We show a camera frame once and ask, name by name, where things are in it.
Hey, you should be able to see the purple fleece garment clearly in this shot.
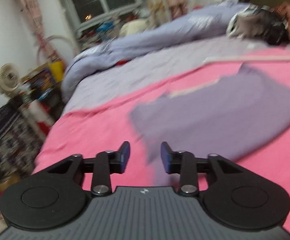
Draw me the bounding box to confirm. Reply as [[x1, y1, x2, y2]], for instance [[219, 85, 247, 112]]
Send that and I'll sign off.
[[130, 64, 290, 186]]

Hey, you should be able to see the patterned cloth covered cabinet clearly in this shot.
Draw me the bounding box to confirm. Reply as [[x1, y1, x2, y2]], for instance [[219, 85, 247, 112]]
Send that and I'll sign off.
[[0, 99, 44, 180]]

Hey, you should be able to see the colourful toy box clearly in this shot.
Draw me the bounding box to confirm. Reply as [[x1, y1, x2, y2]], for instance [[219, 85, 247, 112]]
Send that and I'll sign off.
[[27, 68, 56, 100]]

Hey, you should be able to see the beige desk fan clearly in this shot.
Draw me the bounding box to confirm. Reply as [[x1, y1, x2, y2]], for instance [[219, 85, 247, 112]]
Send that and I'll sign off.
[[0, 63, 22, 98]]

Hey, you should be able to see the yellow shopping bag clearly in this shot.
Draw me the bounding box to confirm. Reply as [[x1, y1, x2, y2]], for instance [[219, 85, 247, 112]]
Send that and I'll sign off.
[[49, 60, 65, 83]]

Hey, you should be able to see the grey bed sheet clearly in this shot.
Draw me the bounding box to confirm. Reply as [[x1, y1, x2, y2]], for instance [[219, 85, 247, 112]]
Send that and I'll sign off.
[[63, 36, 267, 113]]

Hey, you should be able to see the pink hula hoop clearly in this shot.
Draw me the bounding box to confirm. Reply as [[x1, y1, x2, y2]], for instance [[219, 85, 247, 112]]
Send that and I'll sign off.
[[36, 35, 79, 66]]

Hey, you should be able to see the black and beige bag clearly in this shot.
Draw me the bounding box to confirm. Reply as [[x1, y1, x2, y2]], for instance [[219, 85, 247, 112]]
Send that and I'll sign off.
[[226, 5, 289, 46]]

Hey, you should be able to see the lavender patterned duvet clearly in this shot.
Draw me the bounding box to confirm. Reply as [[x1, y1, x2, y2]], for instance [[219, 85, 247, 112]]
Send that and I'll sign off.
[[61, 1, 249, 102]]

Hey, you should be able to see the cream pillow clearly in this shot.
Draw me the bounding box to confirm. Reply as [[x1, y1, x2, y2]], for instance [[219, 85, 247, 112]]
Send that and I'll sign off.
[[120, 19, 149, 37]]

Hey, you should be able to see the left pink curtain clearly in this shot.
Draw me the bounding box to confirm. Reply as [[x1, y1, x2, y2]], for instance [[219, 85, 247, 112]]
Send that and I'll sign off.
[[17, 0, 61, 62]]

